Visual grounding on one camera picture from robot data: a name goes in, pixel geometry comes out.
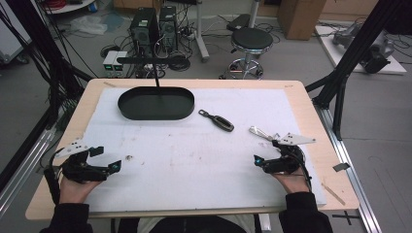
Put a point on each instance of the black round stool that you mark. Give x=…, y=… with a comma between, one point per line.
x=252, y=39

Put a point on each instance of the thin wooden stick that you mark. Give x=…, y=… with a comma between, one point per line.
x=333, y=194

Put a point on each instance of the black flat case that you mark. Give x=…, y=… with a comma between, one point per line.
x=238, y=22

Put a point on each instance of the person's right hand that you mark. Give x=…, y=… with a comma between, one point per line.
x=293, y=183

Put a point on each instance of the white table mat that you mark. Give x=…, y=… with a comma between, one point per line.
x=194, y=168

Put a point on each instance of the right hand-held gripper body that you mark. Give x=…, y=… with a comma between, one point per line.
x=286, y=160

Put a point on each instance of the grey machine on board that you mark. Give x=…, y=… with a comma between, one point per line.
x=377, y=53

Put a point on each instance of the small grey metal piece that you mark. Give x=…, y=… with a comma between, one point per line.
x=341, y=167

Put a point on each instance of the slim black computer tower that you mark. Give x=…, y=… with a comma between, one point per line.
x=168, y=27

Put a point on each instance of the white floor board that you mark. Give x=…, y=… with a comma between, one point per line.
x=336, y=51

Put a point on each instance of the clear plastic bag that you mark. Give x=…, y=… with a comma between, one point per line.
x=89, y=24

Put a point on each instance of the white power supply unit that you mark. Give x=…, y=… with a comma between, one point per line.
x=120, y=63
x=109, y=63

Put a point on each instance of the person's left hand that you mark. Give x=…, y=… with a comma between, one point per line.
x=76, y=191

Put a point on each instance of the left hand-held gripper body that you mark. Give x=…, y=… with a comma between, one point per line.
x=79, y=168

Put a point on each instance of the large black computer tower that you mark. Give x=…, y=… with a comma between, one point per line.
x=144, y=32

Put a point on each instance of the person's lap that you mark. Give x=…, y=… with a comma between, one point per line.
x=188, y=225

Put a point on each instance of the black car key fob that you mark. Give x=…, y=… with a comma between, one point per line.
x=222, y=123

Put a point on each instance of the silver metal key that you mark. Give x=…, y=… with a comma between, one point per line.
x=257, y=131

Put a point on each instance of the black T-shaped stand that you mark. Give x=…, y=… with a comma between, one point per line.
x=155, y=74

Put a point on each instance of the brown cardboard box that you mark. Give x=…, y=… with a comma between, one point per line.
x=299, y=17

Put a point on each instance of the white desk leg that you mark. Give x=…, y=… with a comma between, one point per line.
x=201, y=35

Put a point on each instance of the black oval tray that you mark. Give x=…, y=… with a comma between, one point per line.
x=156, y=103

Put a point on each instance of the black metal frame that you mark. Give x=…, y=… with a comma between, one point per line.
x=39, y=48
x=353, y=55

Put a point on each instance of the aluminium rail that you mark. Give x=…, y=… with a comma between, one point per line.
x=22, y=174
x=351, y=181

